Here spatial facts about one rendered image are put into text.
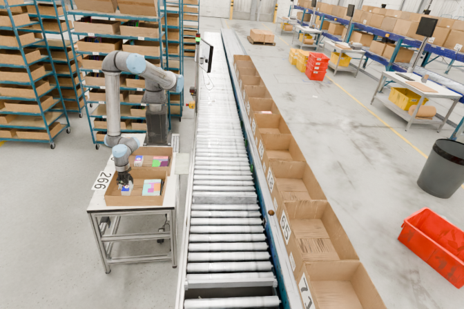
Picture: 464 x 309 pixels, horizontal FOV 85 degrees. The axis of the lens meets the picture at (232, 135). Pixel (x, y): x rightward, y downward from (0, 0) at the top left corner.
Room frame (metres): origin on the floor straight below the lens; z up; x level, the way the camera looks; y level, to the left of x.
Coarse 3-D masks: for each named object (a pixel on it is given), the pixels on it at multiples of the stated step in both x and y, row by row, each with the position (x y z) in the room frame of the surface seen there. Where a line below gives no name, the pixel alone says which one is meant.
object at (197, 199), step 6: (198, 198) 1.33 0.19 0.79; (204, 198) 1.33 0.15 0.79; (210, 198) 1.34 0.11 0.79; (216, 198) 1.35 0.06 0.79; (222, 198) 1.35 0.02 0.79; (228, 198) 1.36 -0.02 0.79; (234, 198) 1.36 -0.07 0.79; (240, 198) 1.37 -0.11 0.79; (246, 198) 1.38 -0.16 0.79; (252, 198) 1.38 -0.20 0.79
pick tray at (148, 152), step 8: (136, 152) 1.79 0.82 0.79; (144, 152) 1.81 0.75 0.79; (152, 152) 1.82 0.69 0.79; (160, 152) 1.83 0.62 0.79; (168, 152) 1.84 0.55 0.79; (128, 160) 1.71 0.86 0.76; (144, 160) 1.73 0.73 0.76; (152, 160) 1.74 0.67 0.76; (136, 168) 1.53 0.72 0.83; (144, 168) 1.54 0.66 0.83; (152, 168) 1.55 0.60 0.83; (160, 168) 1.56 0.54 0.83; (168, 168) 1.57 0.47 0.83; (168, 176) 1.57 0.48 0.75
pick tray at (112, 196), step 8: (136, 176) 1.49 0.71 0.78; (144, 176) 1.50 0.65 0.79; (152, 176) 1.51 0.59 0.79; (160, 176) 1.52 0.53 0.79; (112, 184) 1.35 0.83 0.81; (136, 184) 1.43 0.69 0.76; (112, 192) 1.32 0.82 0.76; (120, 192) 1.33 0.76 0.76; (136, 192) 1.34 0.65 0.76; (112, 200) 1.21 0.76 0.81; (120, 200) 1.21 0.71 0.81; (128, 200) 1.22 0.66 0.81; (136, 200) 1.23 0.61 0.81; (144, 200) 1.24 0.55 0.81; (152, 200) 1.24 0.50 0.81; (160, 200) 1.25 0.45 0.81
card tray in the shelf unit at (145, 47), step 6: (126, 42) 3.06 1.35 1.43; (138, 42) 3.20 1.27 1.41; (144, 42) 3.21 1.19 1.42; (150, 42) 3.22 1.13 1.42; (156, 42) 3.23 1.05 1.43; (162, 42) 3.21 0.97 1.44; (126, 48) 2.90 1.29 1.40; (132, 48) 2.90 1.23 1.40; (138, 48) 2.91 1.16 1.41; (144, 48) 2.92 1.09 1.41; (150, 48) 2.93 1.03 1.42; (156, 48) 2.94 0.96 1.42; (162, 48) 3.19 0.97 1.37; (144, 54) 2.92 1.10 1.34; (150, 54) 2.93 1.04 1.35; (156, 54) 2.94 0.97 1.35
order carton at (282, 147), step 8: (264, 136) 1.91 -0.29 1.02; (272, 136) 1.92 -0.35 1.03; (280, 136) 1.93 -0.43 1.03; (288, 136) 1.94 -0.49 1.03; (264, 144) 1.91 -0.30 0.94; (272, 144) 1.92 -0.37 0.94; (280, 144) 1.93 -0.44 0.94; (288, 144) 1.94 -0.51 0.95; (296, 144) 1.81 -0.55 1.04; (264, 152) 1.66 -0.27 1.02; (272, 152) 1.87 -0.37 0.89; (280, 152) 1.88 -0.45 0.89; (288, 152) 1.89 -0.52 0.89; (296, 152) 1.77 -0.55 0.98; (264, 160) 1.63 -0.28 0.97; (272, 160) 1.53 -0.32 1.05; (280, 160) 1.77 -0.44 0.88; (288, 160) 1.78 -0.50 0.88; (296, 160) 1.73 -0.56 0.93; (304, 160) 1.59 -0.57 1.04
